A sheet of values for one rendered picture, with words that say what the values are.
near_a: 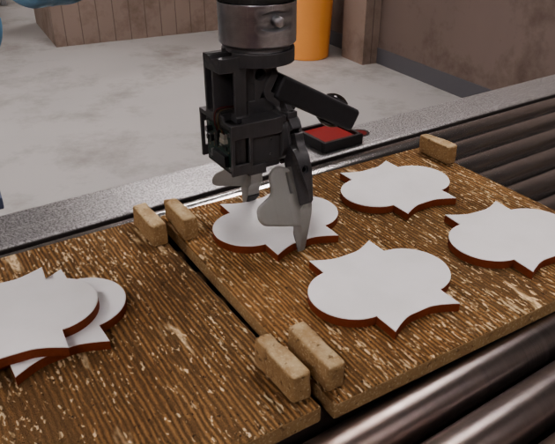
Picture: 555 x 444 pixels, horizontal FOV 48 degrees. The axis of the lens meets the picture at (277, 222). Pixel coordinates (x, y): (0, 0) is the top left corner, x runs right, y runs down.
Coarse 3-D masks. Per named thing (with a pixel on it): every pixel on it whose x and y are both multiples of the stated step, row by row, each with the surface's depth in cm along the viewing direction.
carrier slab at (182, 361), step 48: (96, 240) 68; (144, 240) 68; (144, 288) 60; (192, 288) 60; (144, 336) 54; (192, 336) 54; (240, 336) 54; (0, 384) 49; (48, 384) 49; (96, 384) 49; (144, 384) 49; (192, 384) 49; (240, 384) 49; (0, 432) 45; (48, 432) 45; (96, 432) 45; (144, 432) 45; (192, 432) 45; (240, 432) 45; (288, 432) 46
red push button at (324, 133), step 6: (324, 126) 101; (312, 132) 98; (318, 132) 98; (324, 132) 98; (330, 132) 98; (336, 132) 98; (342, 132) 98; (348, 132) 98; (324, 138) 96; (330, 138) 96; (336, 138) 96
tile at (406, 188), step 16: (352, 176) 80; (368, 176) 80; (384, 176) 80; (400, 176) 80; (416, 176) 80; (432, 176) 80; (352, 192) 76; (368, 192) 76; (384, 192) 76; (400, 192) 76; (416, 192) 76; (432, 192) 76; (352, 208) 74; (368, 208) 73; (384, 208) 73; (400, 208) 73; (416, 208) 73
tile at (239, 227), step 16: (224, 208) 73; (240, 208) 73; (256, 208) 73; (320, 208) 73; (336, 208) 73; (224, 224) 69; (240, 224) 69; (256, 224) 69; (320, 224) 69; (336, 224) 71; (224, 240) 66; (240, 240) 66; (256, 240) 66; (272, 240) 66; (288, 240) 66; (320, 240) 67; (336, 240) 68; (272, 256) 65
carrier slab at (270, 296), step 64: (320, 192) 78; (448, 192) 78; (512, 192) 78; (192, 256) 67; (256, 256) 65; (320, 256) 65; (448, 256) 65; (256, 320) 56; (320, 320) 56; (448, 320) 56; (512, 320) 56; (320, 384) 49; (384, 384) 49
